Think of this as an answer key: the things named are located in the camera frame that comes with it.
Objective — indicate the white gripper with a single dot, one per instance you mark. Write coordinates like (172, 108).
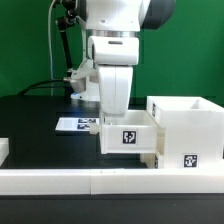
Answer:
(114, 88)

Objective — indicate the white drawer tray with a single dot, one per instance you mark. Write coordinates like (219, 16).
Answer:
(135, 133)
(153, 161)

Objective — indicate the white front drawer tray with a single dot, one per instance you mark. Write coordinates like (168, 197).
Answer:
(153, 161)

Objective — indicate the white drawer cabinet box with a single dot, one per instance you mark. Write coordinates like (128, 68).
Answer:
(190, 131)

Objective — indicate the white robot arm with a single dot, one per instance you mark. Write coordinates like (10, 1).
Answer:
(111, 18)

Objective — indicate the printed marker sheet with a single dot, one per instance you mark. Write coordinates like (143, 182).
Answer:
(75, 124)

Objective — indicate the white left barrier block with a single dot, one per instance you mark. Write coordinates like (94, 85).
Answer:
(4, 149)

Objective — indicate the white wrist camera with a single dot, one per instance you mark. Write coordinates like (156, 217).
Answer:
(113, 50)

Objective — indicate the white front barrier rail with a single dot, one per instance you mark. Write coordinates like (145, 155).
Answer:
(112, 181)

